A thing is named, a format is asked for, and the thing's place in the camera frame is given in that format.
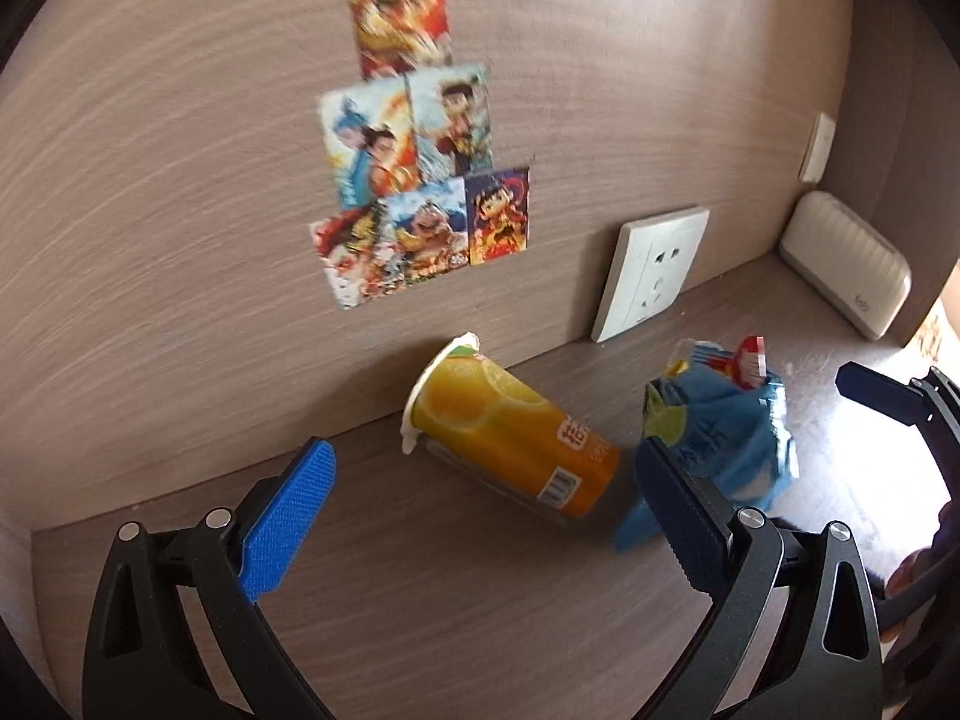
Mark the person's right hand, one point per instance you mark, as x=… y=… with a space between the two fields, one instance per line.
x=911 y=574

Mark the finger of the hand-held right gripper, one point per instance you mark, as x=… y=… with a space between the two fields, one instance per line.
x=877 y=390

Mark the white wall socket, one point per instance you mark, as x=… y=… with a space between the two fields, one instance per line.
x=652 y=270

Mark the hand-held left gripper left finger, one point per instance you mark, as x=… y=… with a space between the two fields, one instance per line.
x=289 y=517

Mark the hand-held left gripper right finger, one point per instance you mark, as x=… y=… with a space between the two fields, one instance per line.
x=679 y=517

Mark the blue snack wrapper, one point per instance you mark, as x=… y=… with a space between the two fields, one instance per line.
x=720 y=427

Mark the cluster of cartoon stickers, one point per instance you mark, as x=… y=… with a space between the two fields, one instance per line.
x=409 y=157

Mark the orange drink cup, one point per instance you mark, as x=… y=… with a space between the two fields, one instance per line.
x=510 y=435

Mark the white wall switch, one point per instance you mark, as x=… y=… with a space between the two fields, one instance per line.
x=817 y=148

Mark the white ribbed case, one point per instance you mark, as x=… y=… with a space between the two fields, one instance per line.
x=847 y=262

